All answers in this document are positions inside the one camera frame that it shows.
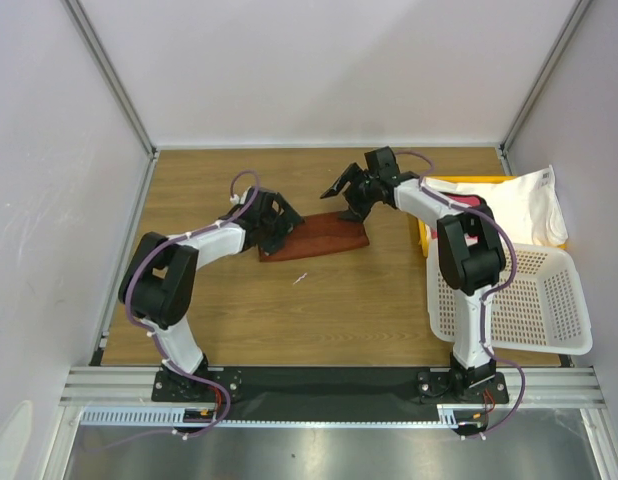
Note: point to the brown cloth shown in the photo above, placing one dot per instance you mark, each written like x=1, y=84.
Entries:
x=319, y=235

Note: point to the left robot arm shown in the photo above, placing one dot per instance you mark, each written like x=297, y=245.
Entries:
x=157, y=287

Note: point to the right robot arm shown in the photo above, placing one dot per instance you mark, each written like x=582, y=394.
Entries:
x=470, y=252

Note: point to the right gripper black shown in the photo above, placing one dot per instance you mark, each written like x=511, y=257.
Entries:
x=355, y=185

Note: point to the aluminium frame post left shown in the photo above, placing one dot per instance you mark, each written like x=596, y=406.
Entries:
x=95, y=47

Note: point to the white towel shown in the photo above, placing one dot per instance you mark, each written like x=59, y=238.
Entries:
x=528, y=215

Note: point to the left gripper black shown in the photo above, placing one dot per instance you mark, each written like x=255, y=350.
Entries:
x=288, y=217

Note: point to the aluminium front rail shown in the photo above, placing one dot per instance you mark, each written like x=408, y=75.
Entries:
x=550, y=387

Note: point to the white towel label tag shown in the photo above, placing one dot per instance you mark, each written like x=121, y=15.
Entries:
x=546, y=178

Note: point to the aluminium frame post right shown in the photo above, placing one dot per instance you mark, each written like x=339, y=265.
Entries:
x=559, y=47

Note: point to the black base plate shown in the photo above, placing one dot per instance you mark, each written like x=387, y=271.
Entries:
x=329, y=394

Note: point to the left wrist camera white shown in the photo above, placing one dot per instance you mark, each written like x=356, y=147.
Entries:
x=241, y=199

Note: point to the pink cloth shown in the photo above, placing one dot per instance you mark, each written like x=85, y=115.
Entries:
x=469, y=200

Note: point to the aluminium frame post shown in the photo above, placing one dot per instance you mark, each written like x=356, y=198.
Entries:
x=559, y=47
x=95, y=47

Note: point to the white perforated plastic basket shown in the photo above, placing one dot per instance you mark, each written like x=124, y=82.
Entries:
x=544, y=308

